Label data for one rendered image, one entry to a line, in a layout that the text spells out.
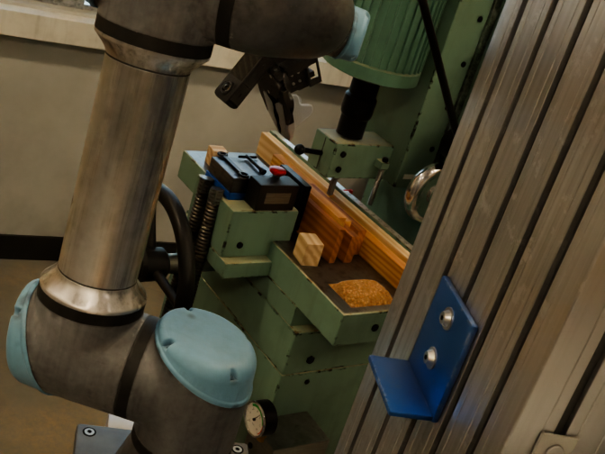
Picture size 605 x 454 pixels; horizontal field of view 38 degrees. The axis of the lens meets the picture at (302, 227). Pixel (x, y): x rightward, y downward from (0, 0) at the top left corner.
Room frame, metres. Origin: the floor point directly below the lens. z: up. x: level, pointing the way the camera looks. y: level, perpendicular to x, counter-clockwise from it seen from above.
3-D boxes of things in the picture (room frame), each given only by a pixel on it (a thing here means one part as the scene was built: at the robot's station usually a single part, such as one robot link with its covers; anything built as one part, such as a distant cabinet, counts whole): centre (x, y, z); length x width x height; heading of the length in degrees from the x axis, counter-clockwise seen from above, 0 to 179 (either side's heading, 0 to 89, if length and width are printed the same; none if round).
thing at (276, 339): (1.64, -0.12, 0.76); 0.57 x 0.45 x 0.09; 130
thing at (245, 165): (1.42, 0.11, 0.99); 0.13 x 0.11 x 0.06; 40
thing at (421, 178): (1.55, -0.21, 1.02); 0.12 x 0.03 x 0.12; 130
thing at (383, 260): (1.48, -0.10, 0.92); 0.60 x 0.02 x 0.04; 40
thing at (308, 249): (1.36, -0.02, 0.92); 0.04 x 0.03 x 0.04; 29
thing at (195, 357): (0.81, 0.07, 0.98); 0.13 x 0.12 x 0.14; 89
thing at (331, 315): (1.48, 0.04, 0.87); 0.61 x 0.30 x 0.06; 40
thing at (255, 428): (1.22, -0.03, 0.65); 0.06 x 0.04 x 0.08; 40
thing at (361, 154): (1.57, -0.05, 1.03); 0.14 x 0.07 x 0.09; 130
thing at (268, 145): (1.56, -0.05, 0.92); 0.60 x 0.02 x 0.05; 40
